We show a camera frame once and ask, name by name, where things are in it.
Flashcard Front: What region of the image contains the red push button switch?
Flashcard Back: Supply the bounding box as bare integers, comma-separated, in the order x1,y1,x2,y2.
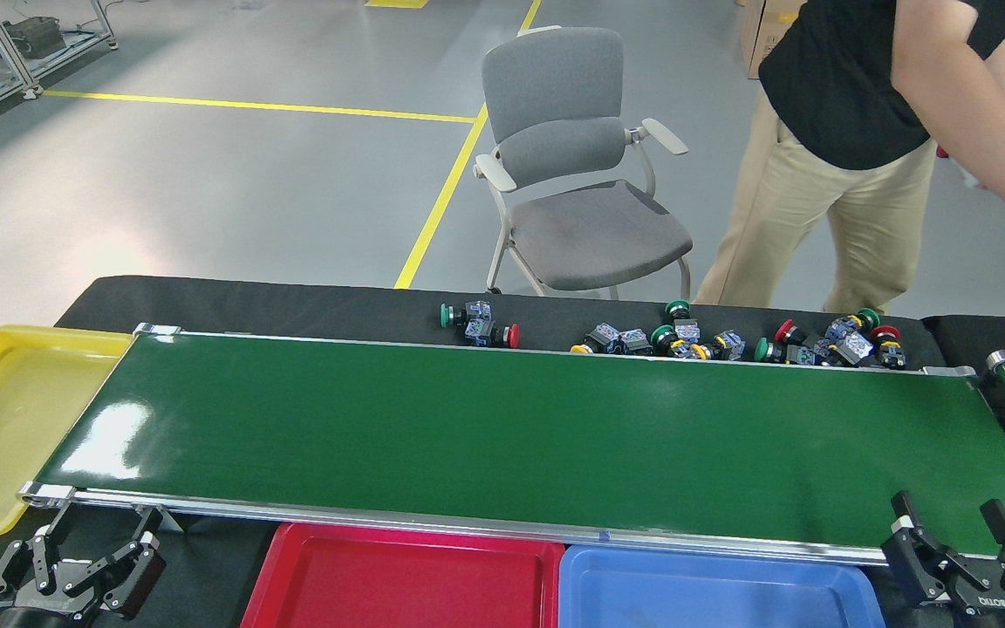
870,324,907,371
465,319,522,350
774,318,826,350

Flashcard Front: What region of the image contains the cardboard box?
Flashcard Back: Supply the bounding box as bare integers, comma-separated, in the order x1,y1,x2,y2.
740,0,804,79

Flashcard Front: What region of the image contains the long green conveyor belt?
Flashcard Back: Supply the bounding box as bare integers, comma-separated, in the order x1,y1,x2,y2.
18,323,1005,568

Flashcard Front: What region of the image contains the black equipment box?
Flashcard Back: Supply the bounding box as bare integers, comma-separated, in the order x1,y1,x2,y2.
3,16,67,60

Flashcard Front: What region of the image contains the red plastic tray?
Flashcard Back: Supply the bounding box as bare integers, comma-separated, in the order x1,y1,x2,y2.
241,522,566,628

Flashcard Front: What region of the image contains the green push button switch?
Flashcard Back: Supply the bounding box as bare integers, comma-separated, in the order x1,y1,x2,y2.
825,307,881,343
650,324,697,360
439,301,493,331
754,338,819,366
665,299,701,344

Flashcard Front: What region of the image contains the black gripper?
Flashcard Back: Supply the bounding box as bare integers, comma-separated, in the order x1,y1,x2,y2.
882,490,1005,628
0,509,168,628

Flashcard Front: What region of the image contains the person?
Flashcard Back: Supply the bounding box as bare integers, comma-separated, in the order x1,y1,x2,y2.
694,0,1005,315

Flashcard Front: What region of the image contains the yellow push button switch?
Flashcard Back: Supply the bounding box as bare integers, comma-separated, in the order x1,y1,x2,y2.
693,330,746,362
570,324,624,356

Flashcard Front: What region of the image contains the blue plastic tray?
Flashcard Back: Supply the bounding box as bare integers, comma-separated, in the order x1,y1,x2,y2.
557,543,887,628

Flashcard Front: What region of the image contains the grey office chair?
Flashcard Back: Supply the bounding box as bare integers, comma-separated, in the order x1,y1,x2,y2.
472,26,695,302

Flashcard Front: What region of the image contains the yellow plastic tray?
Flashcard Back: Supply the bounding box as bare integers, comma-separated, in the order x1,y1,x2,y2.
0,324,133,543

